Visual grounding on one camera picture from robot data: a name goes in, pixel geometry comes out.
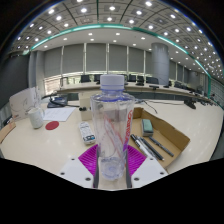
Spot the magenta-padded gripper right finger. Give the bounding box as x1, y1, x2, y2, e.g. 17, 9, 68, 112
124, 143, 169, 190

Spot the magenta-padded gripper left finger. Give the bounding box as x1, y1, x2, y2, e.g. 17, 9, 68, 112
58, 143, 100, 190

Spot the clear plastic water bottle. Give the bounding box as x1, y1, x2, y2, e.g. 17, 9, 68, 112
89, 74, 136, 182

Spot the silver black marker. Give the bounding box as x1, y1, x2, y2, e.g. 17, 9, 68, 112
130, 133, 158, 159

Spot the black pen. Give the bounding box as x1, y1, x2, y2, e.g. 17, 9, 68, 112
148, 135, 175, 158
138, 135, 165, 162

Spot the white remote control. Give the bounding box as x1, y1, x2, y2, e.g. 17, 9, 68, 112
78, 121, 97, 146

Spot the green whiteboard eraser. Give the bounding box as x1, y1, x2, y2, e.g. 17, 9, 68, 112
141, 118, 155, 138

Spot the open brown cardboard box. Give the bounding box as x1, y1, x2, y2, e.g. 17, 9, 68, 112
128, 107, 191, 170

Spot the flat round red coaster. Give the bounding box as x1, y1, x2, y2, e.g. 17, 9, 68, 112
45, 120, 60, 131

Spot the white paper sheet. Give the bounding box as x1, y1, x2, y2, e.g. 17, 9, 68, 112
42, 106, 78, 123

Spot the black desk device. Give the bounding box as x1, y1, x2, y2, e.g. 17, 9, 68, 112
47, 95, 69, 109

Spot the white ceramic mug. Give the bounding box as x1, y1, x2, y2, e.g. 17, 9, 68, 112
27, 107, 46, 130

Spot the black tabletop microphone base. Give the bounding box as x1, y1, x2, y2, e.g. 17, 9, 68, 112
184, 99, 198, 110

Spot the row of black office chairs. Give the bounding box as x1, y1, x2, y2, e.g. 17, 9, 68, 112
79, 73, 174, 88

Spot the white printed paper carton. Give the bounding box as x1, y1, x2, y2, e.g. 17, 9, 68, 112
8, 86, 43, 122

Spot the flat brown cardboard piece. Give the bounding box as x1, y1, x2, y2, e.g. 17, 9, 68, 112
0, 121, 17, 144

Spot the group of ceiling lights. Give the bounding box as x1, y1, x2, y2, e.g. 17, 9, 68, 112
14, 0, 224, 79

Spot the thin grey cable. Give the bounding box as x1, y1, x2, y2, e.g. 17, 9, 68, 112
134, 99, 158, 114

